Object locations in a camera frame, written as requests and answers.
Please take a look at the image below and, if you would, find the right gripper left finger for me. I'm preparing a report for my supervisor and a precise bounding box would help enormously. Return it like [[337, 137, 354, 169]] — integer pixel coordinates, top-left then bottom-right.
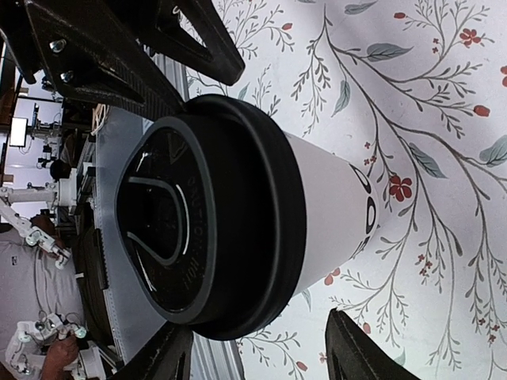
[[114, 326, 193, 380]]

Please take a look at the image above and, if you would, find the floral table mat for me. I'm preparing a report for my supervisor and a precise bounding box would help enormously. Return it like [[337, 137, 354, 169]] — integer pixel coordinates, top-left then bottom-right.
[[188, 1, 506, 379]]

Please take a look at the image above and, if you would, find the white paper coffee cup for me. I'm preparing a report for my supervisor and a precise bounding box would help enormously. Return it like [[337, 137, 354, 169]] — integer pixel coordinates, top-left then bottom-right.
[[286, 133, 379, 295]]

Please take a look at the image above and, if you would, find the person in grey shirt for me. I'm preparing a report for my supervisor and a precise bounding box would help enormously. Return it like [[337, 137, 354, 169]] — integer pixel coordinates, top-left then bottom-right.
[[1, 223, 85, 379]]

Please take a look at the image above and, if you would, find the black plastic cup lid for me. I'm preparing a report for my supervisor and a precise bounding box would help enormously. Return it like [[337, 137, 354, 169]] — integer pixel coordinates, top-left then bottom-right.
[[115, 94, 307, 340]]

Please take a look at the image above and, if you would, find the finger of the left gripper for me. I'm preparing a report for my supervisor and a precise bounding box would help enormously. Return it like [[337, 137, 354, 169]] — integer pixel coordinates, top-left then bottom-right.
[[24, 1, 184, 119], [138, 0, 245, 86]]

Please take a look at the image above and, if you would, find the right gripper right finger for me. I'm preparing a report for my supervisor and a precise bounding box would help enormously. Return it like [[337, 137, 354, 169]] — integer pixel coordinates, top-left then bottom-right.
[[325, 310, 414, 380]]

